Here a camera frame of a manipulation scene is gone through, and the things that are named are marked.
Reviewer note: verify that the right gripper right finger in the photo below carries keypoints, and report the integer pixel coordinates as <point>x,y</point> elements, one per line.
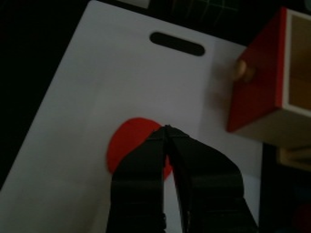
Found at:
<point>210,188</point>

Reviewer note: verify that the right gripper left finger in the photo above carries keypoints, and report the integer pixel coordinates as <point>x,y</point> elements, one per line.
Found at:
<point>138,182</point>

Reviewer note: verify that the red flat dough disc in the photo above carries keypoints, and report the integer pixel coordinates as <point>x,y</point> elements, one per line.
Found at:
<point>130,142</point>

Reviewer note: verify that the red-fronted wooden drawer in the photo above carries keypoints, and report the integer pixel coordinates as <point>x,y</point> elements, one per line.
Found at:
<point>260,91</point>

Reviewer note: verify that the white cutting board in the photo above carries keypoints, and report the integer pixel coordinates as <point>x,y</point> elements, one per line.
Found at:
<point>101,75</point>

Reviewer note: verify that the dark green gridded object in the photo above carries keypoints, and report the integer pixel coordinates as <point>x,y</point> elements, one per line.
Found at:
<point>202,9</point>

